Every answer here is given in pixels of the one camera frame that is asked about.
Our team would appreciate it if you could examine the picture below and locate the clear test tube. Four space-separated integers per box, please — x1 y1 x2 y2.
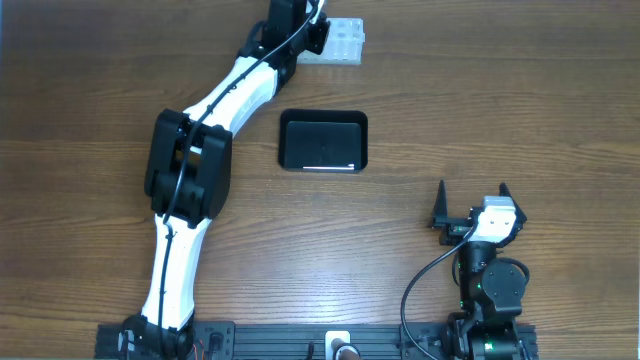
301 163 356 172

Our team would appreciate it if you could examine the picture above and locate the white test tube rack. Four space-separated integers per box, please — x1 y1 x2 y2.
297 17 367 66

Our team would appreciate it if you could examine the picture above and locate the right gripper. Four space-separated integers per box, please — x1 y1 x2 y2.
431 179 528 247

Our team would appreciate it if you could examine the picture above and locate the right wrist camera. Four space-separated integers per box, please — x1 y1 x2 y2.
469 195 517 245

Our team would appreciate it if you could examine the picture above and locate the black tray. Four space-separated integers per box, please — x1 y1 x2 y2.
277 108 370 174

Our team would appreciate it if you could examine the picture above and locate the mounting rail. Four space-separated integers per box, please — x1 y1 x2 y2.
94 320 540 360

